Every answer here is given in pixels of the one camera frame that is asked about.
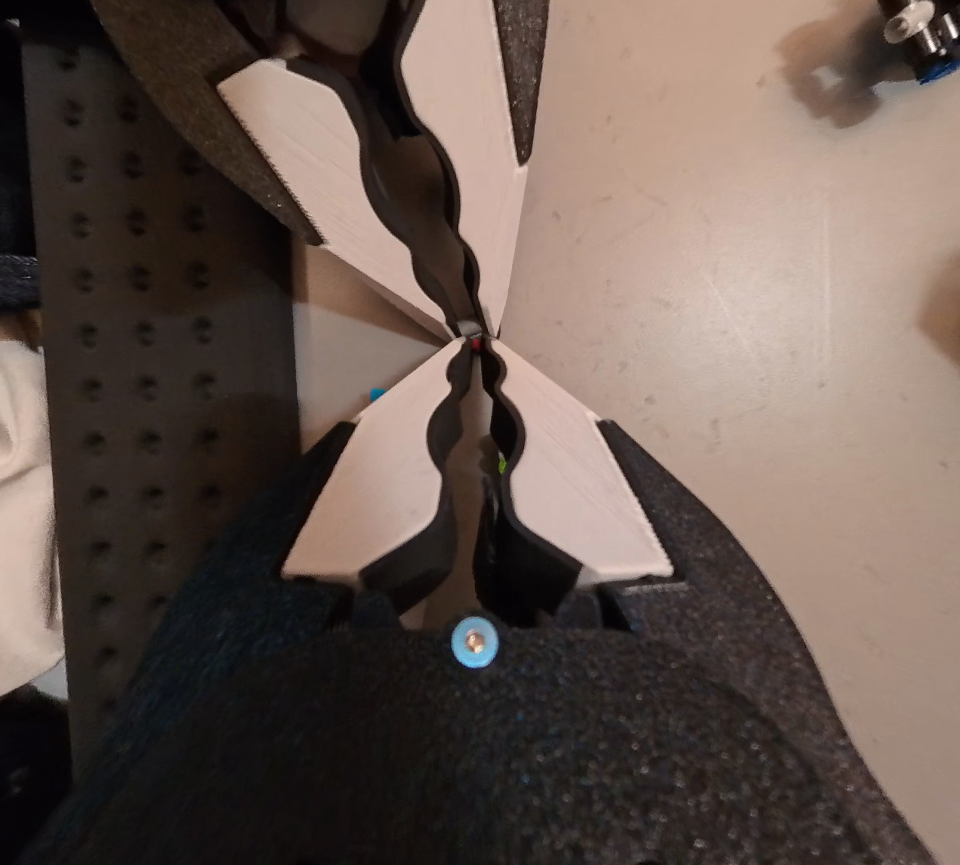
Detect black dimpled pad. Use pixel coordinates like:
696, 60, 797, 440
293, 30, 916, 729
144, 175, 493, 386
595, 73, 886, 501
22, 40, 301, 769

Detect person's dark denim jacket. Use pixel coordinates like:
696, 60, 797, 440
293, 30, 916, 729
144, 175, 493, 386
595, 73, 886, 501
0, 17, 39, 349

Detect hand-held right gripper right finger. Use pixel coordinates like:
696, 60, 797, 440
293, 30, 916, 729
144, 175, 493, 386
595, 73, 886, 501
484, 340, 674, 615

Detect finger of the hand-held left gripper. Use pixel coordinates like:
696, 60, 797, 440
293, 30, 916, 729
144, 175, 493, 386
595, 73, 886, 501
396, 0, 528, 339
216, 57, 466, 339

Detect small blue black toy car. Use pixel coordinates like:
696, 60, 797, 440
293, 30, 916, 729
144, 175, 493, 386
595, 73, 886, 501
870, 0, 960, 88

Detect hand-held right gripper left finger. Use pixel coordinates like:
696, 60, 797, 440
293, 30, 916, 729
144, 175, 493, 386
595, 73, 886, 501
282, 338, 472, 613

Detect person's white shirt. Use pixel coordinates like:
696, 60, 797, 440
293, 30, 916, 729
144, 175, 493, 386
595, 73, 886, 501
0, 340, 65, 694

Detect grey desk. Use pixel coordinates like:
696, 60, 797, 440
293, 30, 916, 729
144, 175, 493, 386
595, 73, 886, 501
292, 0, 960, 865

